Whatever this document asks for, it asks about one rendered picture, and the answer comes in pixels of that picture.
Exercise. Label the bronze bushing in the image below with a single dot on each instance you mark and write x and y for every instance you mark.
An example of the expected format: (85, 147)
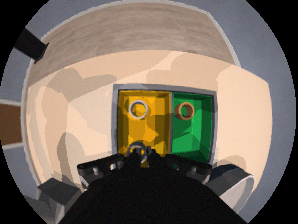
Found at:
(189, 108)

